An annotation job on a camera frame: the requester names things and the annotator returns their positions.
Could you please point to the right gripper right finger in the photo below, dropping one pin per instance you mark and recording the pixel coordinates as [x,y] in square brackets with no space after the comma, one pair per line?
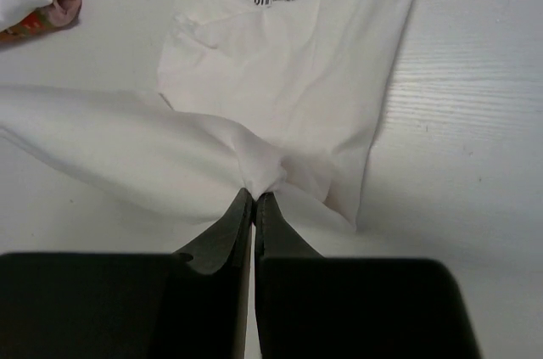
[311,306]

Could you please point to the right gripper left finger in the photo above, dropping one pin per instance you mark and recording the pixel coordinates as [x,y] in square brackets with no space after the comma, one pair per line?
[191,303]

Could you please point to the white cartoon-print t-shirt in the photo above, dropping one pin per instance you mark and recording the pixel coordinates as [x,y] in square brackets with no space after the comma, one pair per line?
[278,96]

